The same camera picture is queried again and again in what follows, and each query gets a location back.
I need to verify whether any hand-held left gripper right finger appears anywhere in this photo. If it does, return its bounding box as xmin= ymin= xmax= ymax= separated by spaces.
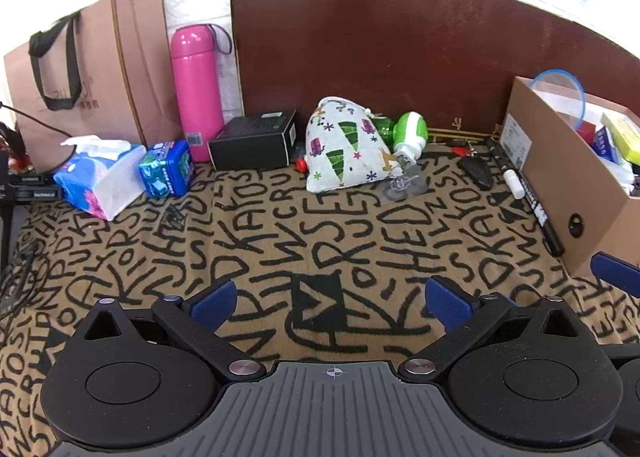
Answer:
xmin=397 ymin=275 xmax=583 ymax=383

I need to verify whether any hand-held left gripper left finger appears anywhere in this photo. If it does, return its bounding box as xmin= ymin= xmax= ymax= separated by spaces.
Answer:
xmin=70 ymin=279 xmax=266 ymax=384

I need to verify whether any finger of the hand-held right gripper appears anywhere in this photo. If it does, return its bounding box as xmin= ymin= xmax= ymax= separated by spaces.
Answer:
xmin=590 ymin=252 xmax=640 ymax=299

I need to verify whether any black marker pen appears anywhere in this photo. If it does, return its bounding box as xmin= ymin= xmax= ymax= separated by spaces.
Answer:
xmin=486 ymin=138 xmax=566 ymax=258

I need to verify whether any brown cardboard box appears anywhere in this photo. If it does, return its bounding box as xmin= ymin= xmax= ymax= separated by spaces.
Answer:
xmin=501 ymin=76 xmax=640 ymax=278

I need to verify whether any green and white bottle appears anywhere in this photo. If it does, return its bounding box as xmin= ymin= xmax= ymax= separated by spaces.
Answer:
xmin=372 ymin=111 xmax=429 ymax=172

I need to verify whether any white tree-print pouch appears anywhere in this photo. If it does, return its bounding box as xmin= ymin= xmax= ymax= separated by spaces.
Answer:
xmin=305 ymin=96 xmax=401 ymax=194

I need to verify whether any letter-printed desktop cloth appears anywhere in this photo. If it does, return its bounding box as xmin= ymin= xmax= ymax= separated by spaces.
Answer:
xmin=0 ymin=147 xmax=640 ymax=457

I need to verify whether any clear suction hook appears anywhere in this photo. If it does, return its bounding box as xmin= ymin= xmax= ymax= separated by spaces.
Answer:
xmin=381 ymin=164 xmax=428 ymax=205

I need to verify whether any blue packet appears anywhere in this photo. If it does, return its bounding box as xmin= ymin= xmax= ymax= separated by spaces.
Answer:
xmin=592 ymin=126 xmax=623 ymax=160

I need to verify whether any yellow box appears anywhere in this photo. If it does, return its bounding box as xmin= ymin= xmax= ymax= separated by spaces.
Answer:
xmin=601 ymin=112 xmax=640 ymax=162

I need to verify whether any blue-green wipes pack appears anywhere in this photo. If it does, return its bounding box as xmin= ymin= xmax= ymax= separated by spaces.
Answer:
xmin=138 ymin=139 xmax=196 ymax=198

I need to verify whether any black cardboard box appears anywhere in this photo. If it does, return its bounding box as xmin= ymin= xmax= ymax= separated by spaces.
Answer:
xmin=207 ymin=109 xmax=298 ymax=172

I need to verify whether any gold fence ornament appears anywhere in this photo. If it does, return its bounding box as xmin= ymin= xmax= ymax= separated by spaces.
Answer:
xmin=427 ymin=118 xmax=503 ymax=144

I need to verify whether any blue tissue pack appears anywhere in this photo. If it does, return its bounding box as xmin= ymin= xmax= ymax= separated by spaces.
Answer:
xmin=52 ymin=135 xmax=147 ymax=222

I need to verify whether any clear lid with blue rim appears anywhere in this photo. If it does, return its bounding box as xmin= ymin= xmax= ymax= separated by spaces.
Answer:
xmin=530 ymin=69 xmax=587 ymax=132

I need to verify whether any black metal stand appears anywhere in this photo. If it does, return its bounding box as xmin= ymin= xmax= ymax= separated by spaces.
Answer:
xmin=0 ymin=147 xmax=63 ymax=268

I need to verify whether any pink thermos bottle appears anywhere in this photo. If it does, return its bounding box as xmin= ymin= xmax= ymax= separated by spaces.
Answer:
xmin=170 ymin=23 xmax=233 ymax=162

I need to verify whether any brown paper shopping bag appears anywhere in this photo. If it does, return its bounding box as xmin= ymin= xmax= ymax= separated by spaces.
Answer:
xmin=4 ymin=0 xmax=183 ymax=175

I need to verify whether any dark brown wooden board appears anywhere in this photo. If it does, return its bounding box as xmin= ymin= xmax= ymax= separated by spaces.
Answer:
xmin=230 ymin=0 xmax=640 ymax=148

